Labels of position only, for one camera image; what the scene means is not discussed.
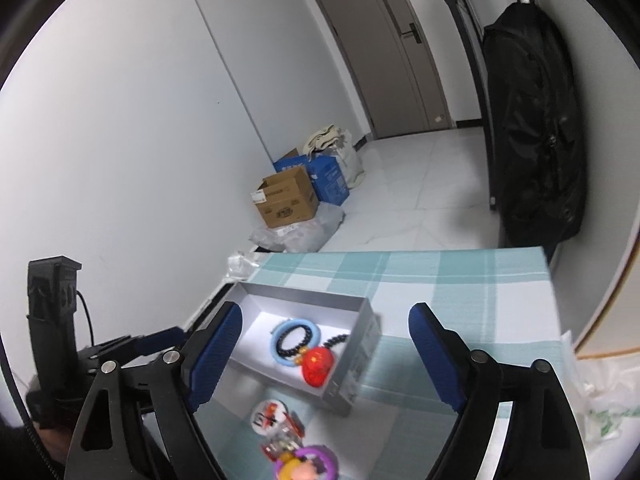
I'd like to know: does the white sack with cloth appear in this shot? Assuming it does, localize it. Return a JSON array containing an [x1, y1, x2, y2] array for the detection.
[[303, 125, 364, 190]]

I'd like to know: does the red clear gear charm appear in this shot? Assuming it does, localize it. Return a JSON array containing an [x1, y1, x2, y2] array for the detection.
[[262, 413, 305, 462]]

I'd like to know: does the blue ring red charm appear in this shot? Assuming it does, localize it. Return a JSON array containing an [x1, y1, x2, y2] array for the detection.
[[269, 318, 336, 389]]

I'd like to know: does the brown cardboard box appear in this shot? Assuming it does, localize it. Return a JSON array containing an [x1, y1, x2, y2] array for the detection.
[[250, 166, 319, 229]]

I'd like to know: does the grey entrance door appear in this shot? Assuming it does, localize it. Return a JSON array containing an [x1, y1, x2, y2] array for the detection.
[[316, 0, 452, 139]]

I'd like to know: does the silver plastic parcel bag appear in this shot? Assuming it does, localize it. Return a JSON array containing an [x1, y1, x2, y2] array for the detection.
[[226, 252, 266, 282]]

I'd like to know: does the grey plastic parcel bag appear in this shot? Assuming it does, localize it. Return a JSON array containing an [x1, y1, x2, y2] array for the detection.
[[250, 202, 345, 254]]

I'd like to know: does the teal checkered tablecloth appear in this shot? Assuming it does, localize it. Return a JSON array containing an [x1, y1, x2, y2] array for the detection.
[[196, 248, 563, 479]]

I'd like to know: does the purple ring pig toy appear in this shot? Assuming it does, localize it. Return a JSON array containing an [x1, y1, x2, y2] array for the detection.
[[273, 445, 340, 480]]

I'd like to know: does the silver phone box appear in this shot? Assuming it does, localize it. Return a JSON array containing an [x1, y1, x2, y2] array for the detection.
[[186, 280, 382, 417]]

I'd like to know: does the blue cardboard box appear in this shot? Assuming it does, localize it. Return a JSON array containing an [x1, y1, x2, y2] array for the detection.
[[273, 148, 349, 206]]

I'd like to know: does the black coat rack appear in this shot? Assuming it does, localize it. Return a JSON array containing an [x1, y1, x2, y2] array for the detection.
[[444, 0, 498, 211]]

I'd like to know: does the black backpack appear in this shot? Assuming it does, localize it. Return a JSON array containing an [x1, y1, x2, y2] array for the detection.
[[483, 0, 588, 258]]

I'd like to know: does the dark bead bracelet with tassel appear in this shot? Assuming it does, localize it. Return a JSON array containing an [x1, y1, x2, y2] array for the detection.
[[276, 324, 316, 361]]

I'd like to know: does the white plastic bag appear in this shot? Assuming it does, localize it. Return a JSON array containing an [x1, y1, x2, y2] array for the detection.
[[561, 330, 639, 453]]

